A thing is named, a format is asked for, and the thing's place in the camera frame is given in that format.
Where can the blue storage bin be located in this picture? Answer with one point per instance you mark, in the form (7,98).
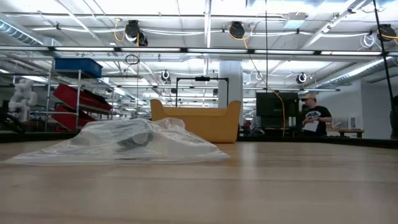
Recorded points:
(77,67)

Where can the white building column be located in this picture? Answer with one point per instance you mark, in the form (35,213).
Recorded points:
(230,81)

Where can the thin black slanted pole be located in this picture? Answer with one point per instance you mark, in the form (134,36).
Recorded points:
(382,46)

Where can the green elastic bandage roll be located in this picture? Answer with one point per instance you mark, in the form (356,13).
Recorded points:
(136,139)

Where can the black cabinet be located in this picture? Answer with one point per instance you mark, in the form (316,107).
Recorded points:
(273,109)

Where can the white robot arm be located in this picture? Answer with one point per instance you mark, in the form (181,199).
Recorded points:
(23,96)

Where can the person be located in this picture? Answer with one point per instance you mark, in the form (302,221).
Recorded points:
(317,115)
(395,118)

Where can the metal shelf rack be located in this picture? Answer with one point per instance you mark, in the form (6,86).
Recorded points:
(78,102)

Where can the yellow plastic bin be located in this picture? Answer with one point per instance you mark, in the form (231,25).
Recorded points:
(211,124)

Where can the wooden work table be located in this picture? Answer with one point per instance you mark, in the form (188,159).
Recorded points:
(348,131)

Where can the clear plastic zip bag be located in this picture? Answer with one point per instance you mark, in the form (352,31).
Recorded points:
(174,146)

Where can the long ceiling light bar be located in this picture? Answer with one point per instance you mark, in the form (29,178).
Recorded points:
(202,50)

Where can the red storage bin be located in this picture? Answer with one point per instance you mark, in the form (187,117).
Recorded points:
(77,98)
(68,119)

